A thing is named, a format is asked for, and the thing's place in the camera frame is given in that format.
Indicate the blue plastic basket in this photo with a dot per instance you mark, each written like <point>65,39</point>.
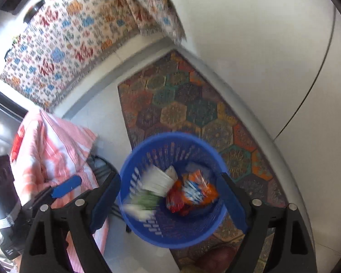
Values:
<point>164,233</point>

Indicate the pink striped tablecloth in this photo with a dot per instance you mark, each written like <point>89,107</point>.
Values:
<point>56,153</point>

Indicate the green and white wrapper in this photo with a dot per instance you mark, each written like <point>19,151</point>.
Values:
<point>142,204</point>

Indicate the orange and white snack packet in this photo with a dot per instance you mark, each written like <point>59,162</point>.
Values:
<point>200,190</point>

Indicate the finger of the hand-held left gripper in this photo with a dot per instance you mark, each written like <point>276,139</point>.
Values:
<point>66,186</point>

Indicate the hexagon patterned rug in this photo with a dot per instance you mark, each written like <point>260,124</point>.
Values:
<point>187,102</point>

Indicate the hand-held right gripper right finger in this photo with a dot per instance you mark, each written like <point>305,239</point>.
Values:
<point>233,202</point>

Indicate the printed blanket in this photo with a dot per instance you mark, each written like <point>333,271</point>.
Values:
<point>65,39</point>
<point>153,8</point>

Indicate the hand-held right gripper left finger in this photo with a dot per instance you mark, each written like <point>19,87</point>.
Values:
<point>102,204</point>

